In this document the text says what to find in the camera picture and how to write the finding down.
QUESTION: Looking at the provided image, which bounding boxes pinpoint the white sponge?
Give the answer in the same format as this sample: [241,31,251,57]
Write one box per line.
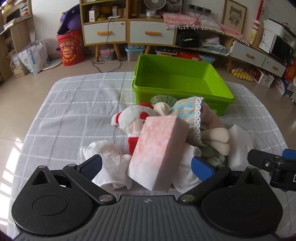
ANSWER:
[228,124,255,172]

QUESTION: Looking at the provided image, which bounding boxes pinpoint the pink tablecloth with pompoms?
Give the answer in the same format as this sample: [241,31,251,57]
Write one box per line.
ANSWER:
[162,12,250,46]

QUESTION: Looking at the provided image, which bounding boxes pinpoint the red printed bucket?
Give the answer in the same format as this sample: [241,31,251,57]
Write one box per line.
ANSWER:
[57,30,85,67]

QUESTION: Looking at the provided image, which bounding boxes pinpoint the plush doll with lace dress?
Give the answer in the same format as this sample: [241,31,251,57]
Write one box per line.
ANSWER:
[154,96,230,156]

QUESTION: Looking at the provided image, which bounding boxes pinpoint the clear storage box pink contents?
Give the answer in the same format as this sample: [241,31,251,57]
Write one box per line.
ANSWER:
[99,44,115,62]

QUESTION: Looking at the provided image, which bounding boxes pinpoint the red white santa plush toy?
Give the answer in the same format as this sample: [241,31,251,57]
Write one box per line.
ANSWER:
[111,102,158,156]

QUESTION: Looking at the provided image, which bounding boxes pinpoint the red cardboard box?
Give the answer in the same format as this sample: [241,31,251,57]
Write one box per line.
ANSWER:
[175,50,202,61]

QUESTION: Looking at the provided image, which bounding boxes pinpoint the black microwave oven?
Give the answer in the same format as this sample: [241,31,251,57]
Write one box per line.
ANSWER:
[269,35,295,63]

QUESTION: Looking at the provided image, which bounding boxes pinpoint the green plastic bin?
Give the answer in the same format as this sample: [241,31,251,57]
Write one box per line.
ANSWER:
[132,54,236,116]

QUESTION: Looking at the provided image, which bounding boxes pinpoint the pink sponge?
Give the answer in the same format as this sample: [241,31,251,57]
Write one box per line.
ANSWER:
[127,115,190,192]

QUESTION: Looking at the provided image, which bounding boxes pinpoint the black case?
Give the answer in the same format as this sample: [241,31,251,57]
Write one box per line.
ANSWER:
[177,30,201,48]

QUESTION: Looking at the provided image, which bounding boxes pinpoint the blue white cardboard box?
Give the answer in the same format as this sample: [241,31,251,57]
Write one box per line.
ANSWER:
[274,77,296,98]

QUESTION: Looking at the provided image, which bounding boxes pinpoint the low wooden tv stand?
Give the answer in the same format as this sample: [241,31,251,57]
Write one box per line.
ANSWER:
[127,18,288,78]

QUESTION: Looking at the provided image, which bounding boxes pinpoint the small white desk fan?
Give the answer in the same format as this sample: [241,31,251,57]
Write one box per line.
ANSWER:
[144,0,167,19]

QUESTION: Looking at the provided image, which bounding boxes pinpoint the wooden shelf cabinet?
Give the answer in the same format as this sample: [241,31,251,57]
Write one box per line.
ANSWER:
[79,0,129,62]

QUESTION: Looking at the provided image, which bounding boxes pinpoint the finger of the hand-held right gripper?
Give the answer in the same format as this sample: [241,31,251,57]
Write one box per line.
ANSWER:
[282,149,296,163]
[247,149,287,172]

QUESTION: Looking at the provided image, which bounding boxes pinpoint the white printer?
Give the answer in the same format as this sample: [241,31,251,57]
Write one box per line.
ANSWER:
[264,19,296,42]

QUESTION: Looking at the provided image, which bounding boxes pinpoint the red gift bag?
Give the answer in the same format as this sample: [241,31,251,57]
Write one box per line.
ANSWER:
[283,58,296,82]

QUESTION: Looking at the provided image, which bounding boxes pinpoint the framed cartoon girl picture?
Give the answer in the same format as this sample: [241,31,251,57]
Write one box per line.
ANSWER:
[221,0,248,34]

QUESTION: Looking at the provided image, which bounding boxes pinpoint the yellow egg cartons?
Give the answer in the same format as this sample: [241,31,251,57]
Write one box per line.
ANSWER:
[231,67,254,82]

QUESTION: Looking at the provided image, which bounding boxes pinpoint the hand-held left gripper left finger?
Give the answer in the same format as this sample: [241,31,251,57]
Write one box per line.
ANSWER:
[30,154,117,206]

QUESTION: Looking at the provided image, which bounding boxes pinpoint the white cloth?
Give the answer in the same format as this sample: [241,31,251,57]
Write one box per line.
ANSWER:
[80,140,133,189]
[171,144,201,194]

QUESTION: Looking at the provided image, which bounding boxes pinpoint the white paper bag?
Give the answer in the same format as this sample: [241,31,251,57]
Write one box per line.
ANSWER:
[17,39,50,76]

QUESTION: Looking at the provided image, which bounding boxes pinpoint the white printed cardboard box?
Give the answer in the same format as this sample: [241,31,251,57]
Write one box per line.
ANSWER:
[248,65,275,88]

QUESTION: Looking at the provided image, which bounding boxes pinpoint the clear storage box blue lid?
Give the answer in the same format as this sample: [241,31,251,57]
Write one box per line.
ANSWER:
[124,45,145,62]

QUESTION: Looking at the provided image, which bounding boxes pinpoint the wooden desk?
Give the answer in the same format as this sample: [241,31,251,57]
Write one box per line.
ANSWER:
[0,7,36,78]

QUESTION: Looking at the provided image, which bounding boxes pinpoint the grey checked blanket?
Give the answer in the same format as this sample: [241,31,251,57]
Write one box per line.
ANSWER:
[7,71,296,234]

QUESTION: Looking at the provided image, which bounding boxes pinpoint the grey-green cloth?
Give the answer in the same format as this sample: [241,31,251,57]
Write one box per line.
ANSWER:
[200,146,226,165]

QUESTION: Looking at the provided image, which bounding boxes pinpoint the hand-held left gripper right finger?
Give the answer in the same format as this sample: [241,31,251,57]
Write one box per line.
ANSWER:
[178,156,267,204]

